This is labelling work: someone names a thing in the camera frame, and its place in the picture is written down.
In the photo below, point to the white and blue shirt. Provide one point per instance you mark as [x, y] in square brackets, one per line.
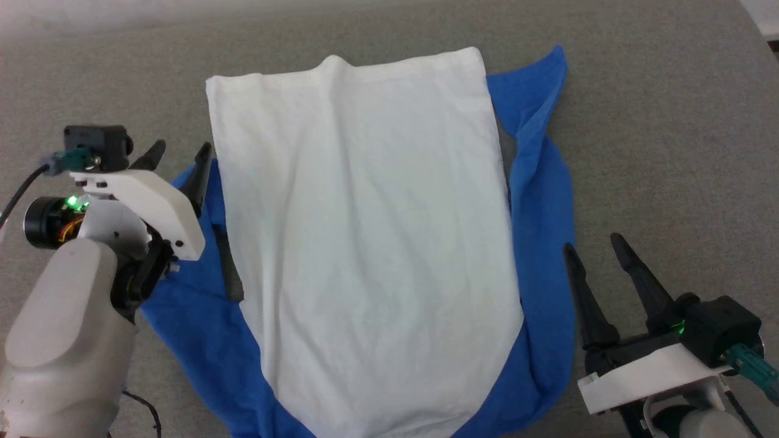
[365, 231]

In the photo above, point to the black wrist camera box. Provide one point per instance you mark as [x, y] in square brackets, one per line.
[100, 146]
[721, 328]

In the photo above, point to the grey-green fabric sofa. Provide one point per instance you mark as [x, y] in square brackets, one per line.
[657, 152]

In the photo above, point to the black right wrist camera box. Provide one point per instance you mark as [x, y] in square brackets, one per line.
[721, 328]

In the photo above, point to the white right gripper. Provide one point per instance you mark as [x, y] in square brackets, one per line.
[645, 371]

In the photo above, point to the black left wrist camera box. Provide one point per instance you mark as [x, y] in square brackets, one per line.
[100, 146]

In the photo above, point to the white-grey left robot arm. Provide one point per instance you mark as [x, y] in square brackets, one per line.
[61, 334]

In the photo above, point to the white-grey right robot arm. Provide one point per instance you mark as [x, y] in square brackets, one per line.
[688, 420]

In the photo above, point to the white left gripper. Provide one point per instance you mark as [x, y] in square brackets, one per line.
[158, 210]

